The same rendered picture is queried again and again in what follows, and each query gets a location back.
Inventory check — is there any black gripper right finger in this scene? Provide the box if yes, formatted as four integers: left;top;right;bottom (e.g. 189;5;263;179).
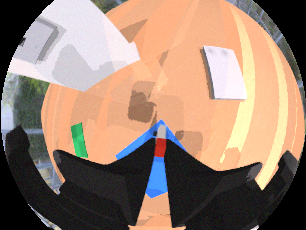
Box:
164;139;263;228

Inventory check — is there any green square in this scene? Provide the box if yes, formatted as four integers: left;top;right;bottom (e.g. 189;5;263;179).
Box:
71;123;88;158

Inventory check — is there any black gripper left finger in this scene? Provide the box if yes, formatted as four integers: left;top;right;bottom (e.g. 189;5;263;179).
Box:
52;138;156;227

